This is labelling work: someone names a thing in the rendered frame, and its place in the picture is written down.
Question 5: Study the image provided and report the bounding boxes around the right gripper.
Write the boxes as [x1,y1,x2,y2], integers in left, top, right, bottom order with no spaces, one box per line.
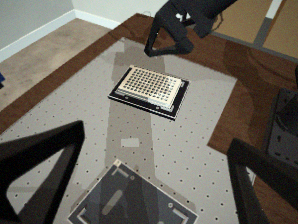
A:
[144,0,237,57]

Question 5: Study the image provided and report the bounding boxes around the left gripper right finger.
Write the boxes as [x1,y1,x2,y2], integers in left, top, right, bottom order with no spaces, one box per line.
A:
[227,138,298,224]

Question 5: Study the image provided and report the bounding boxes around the cream well plate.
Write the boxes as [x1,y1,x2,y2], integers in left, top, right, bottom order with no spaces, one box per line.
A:
[118,67,182,109]

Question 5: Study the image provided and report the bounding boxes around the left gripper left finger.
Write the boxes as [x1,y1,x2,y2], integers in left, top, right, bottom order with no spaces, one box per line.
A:
[0,120,85,224]

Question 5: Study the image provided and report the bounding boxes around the black rectangular frame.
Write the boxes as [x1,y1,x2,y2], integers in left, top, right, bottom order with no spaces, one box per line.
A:
[108,65,190,121]

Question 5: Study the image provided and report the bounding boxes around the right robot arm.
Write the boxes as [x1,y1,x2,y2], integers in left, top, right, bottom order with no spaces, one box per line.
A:
[265,88,298,169]

